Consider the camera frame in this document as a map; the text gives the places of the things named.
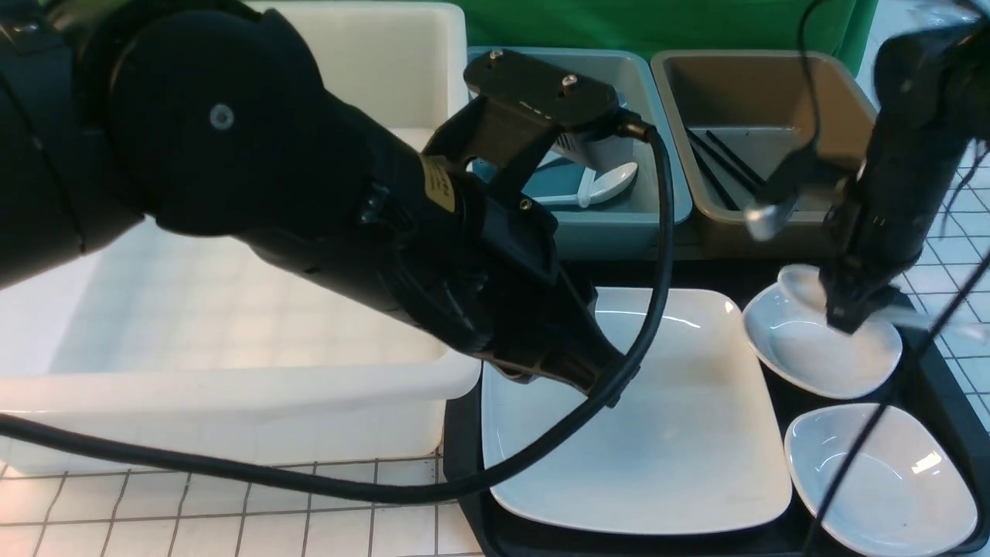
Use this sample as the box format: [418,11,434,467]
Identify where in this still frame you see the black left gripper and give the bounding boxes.
[364,156,629,408]

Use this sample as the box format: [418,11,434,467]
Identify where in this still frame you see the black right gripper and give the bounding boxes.
[821,132,968,335]

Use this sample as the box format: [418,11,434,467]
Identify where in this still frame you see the white spoon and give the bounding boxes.
[777,264,989,344]
[534,162,639,210]

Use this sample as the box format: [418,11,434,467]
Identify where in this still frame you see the large white square plate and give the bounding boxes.
[491,289,792,535]

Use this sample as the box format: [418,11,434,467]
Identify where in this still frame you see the black chopstick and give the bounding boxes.
[685,128,765,212]
[691,147,739,211]
[705,130,765,190]

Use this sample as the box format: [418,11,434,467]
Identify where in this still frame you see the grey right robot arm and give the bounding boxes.
[820,19,988,333]

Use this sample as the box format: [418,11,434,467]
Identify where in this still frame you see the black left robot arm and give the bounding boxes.
[2,1,626,395]

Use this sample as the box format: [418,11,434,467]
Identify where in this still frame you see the black serving tray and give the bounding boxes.
[442,258,989,556]

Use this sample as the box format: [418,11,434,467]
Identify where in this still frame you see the blue plastic bin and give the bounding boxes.
[468,47,692,261]

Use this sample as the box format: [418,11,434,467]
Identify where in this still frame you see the black chopstick in bin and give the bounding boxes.
[691,147,739,211]

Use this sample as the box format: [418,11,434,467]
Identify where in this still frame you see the brown plastic bin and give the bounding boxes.
[650,50,835,260]

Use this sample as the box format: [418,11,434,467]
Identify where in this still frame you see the green cloth backdrop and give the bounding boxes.
[449,0,879,78]

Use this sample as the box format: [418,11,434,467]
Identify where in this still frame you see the large white plastic tub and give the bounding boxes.
[1,1,481,465]

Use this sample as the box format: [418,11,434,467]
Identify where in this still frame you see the black left camera cable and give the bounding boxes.
[0,116,675,505]

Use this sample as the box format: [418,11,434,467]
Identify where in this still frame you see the black camera cable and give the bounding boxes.
[797,0,990,557]
[0,116,675,505]

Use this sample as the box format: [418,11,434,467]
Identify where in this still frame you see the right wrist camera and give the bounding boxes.
[742,142,817,242]

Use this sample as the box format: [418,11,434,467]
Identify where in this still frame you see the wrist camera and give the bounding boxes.
[742,142,817,242]
[424,49,661,200]

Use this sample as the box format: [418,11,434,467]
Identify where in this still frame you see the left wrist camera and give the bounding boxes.
[424,49,661,200]

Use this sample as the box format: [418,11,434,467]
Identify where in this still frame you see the black right camera cable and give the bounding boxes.
[797,0,990,557]

